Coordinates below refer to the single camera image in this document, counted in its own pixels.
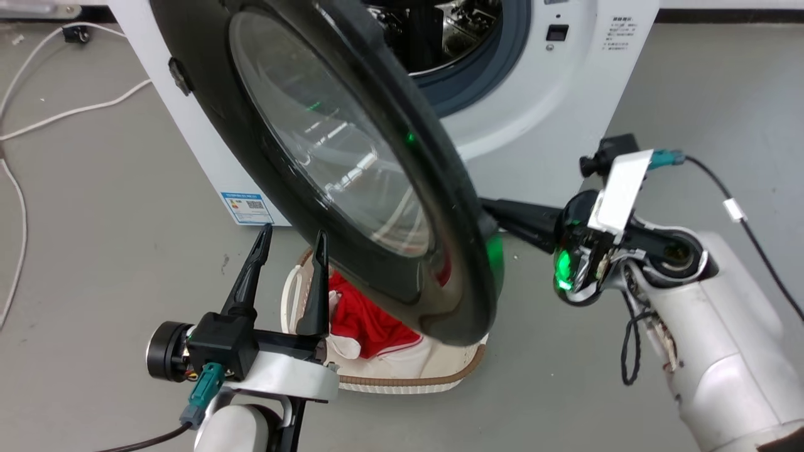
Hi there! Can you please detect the black right camera cable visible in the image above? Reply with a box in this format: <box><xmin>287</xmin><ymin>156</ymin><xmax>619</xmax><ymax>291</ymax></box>
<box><xmin>683</xmin><ymin>156</ymin><xmax>804</xmax><ymax>322</ymax></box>

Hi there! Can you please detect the white floor cable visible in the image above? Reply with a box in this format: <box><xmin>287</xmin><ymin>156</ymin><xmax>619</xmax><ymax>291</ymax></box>
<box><xmin>0</xmin><ymin>22</ymin><xmax>130</xmax><ymax>120</ymax></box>
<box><xmin>0</xmin><ymin>78</ymin><xmax>153</xmax><ymax>331</ymax></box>

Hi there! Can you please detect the grey power strip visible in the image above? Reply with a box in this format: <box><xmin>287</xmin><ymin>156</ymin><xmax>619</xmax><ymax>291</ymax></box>
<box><xmin>0</xmin><ymin>2</ymin><xmax>83</xmax><ymax>20</ymax></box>

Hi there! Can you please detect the blue energy label sticker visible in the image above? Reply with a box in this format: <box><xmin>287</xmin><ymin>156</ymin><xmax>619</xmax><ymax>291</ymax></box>
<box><xmin>220</xmin><ymin>191</ymin><xmax>274</xmax><ymax>226</ymax></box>

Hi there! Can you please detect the black camera cable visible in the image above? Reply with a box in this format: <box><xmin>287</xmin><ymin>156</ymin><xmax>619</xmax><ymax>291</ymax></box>
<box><xmin>94</xmin><ymin>423</ymin><xmax>193</xmax><ymax>452</ymax></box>
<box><xmin>683</xmin><ymin>156</ymin><xmax>804</xmax><ymax>322</ymax></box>

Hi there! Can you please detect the teal right camera connector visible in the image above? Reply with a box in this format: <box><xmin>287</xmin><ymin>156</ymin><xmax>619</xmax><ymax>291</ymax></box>
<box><xmin>649</xmin><ymin>148</ymin><xmax>687</xmax><ymax>171</ymax></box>

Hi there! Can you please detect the teal left camera connector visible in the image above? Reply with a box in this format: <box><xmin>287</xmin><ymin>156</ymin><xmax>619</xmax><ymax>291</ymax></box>
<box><xmin>180</xmin><ymin>362</ymin><xmax>225</xmax><ymax>430</ymax></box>

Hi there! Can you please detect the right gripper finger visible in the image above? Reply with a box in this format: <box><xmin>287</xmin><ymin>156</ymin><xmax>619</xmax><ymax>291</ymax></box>
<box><xmin>502</xmin><ymin>225</ymin><xmax>558</xmax><ymax>254</ymax></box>
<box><xmin>480</xmin><ymin>198</ymin><xmax>564</xmax><ymax>230</ymax></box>

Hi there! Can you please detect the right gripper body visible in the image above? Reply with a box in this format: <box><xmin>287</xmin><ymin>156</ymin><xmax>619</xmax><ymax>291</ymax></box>
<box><xmin>552</xmin><ymin>190</ymin><xmax>629</xmax><ymax>308</ymax></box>

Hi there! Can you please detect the black round washer door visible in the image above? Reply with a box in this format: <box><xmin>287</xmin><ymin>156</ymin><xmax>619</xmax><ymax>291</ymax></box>
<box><xmin>149</xmin><ymin>0</ymin><xmax>506</xmax><ymax>348</ymax></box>

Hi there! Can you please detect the white basket with brown rim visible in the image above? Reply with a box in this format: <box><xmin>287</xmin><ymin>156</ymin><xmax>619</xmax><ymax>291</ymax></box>
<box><xmin>280</xmin><ymin>247</ymin><xmax>490</xmax><ymax>396</ymax></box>

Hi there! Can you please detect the white garment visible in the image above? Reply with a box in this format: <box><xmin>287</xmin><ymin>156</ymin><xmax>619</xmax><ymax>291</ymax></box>
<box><xmin>325</xmin><ymin>331</ymin><xmax>442</xmax><ymax>379</ymax></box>

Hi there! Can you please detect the black left camera cable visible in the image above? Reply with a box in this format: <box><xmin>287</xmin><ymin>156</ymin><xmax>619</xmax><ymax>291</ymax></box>
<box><xmin>94</xmin><ymin>423</ymin><xmax>193</xmax><ymax>452</ymax></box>

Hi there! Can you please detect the teal camera connector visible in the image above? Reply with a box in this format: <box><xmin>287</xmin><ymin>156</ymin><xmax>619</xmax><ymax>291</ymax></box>
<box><xmin>649</xmin><ymin>148</ymin><xmax>687</xmax><ymax>171</ymax></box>
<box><xmin>180</xmin><ymin>362</ymin><xmax>225</xmax><ymax>430</ymax></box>

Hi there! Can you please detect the steel washer drum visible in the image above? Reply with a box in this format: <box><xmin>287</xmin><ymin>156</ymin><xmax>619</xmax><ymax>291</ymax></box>
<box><xmin>364</xmin><ymin>0</ymin><xmax>504</xmax><ymax>77</ymax></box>

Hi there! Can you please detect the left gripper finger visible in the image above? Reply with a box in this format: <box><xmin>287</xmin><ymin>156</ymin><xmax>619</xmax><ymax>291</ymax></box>
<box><xmin>295</xmin><ymin>230</ymin><xmax>331</xmax><ymax>337</ymax></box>
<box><xmin>220</xmin><ymin>223</ymin><xmax>274</xmax><ymax>315</ymax></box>

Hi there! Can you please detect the grey rubber door gasket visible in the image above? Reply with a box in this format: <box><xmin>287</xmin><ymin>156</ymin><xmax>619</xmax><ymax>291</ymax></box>
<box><xmin>408</xmin><ymin>0</ymin><xmax>532</xmax><ymax>119</ymax></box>

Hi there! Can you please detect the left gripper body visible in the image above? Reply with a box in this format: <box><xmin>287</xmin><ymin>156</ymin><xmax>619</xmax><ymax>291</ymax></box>
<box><xmin>147</xmin><ymin>321</ymin><xmax>340</xmax><ymax>402</ymax></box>

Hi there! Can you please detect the white right camera bracket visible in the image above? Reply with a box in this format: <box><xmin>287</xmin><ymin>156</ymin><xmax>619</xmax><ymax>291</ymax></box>
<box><xmin>587</xmin><ymin>149</ymin><xmax>655</xmax><ymax>245</ymax></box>

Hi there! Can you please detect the red garment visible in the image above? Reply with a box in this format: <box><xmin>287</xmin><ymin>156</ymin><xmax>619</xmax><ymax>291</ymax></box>
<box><xmin>326</xmin><ymin>271</ymin><xmax>452</xmax><ymax>360</ymax></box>

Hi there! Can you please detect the white front-load washing machine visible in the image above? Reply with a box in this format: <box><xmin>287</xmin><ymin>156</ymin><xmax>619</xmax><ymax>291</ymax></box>
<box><xmin>108</xmin><ymin>0</ymin><xmax>660</xmax><ymax>227</ymax></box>

